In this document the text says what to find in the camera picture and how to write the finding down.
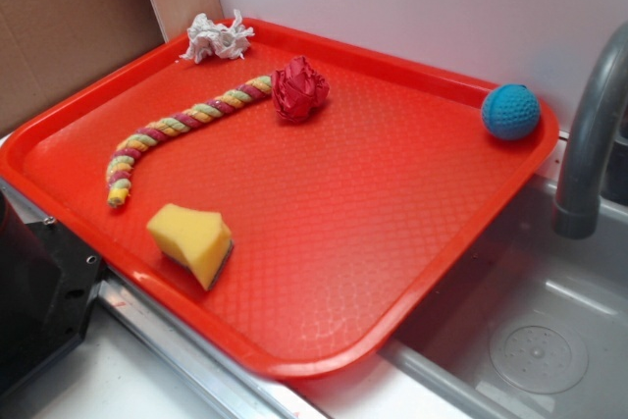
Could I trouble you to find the red plastic tray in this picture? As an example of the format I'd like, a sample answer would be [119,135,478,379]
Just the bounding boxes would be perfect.
[1,20,558,380]

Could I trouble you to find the sink drain cover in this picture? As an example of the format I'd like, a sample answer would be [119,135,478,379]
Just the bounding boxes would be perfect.
[489,322,589,394]

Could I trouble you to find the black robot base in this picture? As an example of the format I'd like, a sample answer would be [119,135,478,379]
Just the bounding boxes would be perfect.
[1,196,104,397]

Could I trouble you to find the blue dimpled ball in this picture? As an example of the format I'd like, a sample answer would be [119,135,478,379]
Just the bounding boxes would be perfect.
[481,83,541,140]

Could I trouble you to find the yellow sponge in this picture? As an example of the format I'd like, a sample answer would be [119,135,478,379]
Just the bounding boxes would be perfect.
[146,203,233,290]

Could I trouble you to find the grey faucet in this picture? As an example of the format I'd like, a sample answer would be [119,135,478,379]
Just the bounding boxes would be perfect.
[552,24,627,239]

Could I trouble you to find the brown cardboard panel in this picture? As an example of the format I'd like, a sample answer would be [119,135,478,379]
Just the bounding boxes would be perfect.
[1,0,163,134]

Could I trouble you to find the multicoloured twisted rope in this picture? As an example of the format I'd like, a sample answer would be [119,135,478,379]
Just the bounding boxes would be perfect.
[106,75,274,209]

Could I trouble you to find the crumpled red paper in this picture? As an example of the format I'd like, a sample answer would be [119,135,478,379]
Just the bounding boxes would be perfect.
[271,56,330,123]

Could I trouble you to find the grey plastic sink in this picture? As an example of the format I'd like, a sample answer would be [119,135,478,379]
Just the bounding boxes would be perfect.
[382,178,627,418]

